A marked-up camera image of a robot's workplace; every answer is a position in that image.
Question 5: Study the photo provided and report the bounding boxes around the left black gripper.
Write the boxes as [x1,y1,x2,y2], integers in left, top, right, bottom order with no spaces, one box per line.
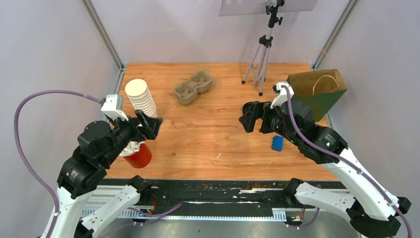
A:
[103,108,164,165]

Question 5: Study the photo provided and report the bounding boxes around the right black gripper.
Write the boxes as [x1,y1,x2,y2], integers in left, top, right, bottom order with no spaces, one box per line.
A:
[239,101,300,146]

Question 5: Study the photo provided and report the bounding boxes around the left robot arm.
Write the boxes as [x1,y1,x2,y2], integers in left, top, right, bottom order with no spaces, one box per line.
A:
[41,110,163,238]

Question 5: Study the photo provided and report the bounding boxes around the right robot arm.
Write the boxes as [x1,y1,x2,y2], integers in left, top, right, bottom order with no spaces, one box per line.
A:
[239,100,411,238]

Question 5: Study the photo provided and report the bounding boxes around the red cup holder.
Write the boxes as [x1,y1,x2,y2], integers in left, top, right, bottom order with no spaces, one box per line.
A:
[122,143,152,169]

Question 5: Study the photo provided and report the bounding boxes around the stack of white paper cups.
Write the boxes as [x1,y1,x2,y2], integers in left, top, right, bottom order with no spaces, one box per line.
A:
[124,79,158,118]

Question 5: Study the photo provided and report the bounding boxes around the blue toy brick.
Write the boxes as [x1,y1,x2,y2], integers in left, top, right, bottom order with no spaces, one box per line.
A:
[271,135,284,152]

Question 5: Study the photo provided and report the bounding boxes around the cardboard cup carrier tray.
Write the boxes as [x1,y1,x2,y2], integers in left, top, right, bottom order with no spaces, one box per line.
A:
[174,70,213,105]

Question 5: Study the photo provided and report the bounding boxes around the green paper bag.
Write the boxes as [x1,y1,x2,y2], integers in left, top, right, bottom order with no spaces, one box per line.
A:
[287,69,347,122]

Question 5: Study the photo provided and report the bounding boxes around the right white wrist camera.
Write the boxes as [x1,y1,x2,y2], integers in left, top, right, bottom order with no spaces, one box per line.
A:
[270,81,294,109]

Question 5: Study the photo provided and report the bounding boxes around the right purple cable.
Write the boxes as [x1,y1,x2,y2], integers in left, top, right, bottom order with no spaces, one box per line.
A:
[281,84,413,238]

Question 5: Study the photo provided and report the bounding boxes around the purple cable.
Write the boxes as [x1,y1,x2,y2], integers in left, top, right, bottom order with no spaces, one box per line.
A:
[281,84,413,238]
[14,90,105,238]

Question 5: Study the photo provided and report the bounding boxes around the camera tripod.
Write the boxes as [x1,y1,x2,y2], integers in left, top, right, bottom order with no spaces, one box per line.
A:
[241,0,285,96]

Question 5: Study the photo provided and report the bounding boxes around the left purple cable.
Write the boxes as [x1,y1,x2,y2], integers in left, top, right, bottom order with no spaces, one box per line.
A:
[14,90,105,238]

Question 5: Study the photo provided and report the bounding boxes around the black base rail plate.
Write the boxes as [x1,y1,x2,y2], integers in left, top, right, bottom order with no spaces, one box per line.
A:
[98,178,349,219]

